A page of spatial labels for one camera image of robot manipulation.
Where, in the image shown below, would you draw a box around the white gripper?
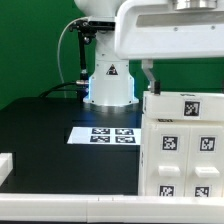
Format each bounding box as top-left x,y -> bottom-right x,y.
115,0 -> 224,95

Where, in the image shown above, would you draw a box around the white cabinet drawer box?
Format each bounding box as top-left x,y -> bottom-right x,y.
143,91 -> 224,121

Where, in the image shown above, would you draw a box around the small white cabinet panel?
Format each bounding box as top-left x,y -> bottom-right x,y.
147,125 -> 189,197

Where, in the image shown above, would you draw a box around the large white cabinet body box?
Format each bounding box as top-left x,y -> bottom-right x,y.
138,116 -> 224,197

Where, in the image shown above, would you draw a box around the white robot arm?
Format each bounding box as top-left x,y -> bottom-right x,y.
74,0 -> 224,109

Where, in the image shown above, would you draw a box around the white marker sheet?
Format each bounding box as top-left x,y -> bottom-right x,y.
67,127 -> 141,145

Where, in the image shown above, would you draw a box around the black camera on stand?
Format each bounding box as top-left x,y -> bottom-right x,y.
69,18 -> 115,100

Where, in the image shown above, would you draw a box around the grey camera cable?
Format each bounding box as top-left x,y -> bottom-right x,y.
57,17 -> 88,99

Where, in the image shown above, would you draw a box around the black cables at base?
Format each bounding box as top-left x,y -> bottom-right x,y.
38,81 -> 90,99

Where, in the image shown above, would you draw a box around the white left rail piece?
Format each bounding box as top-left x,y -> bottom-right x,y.
0,153 -> 13,186

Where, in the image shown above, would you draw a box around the white front rail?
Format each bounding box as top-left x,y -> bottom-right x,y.
0,193 -> 224,224

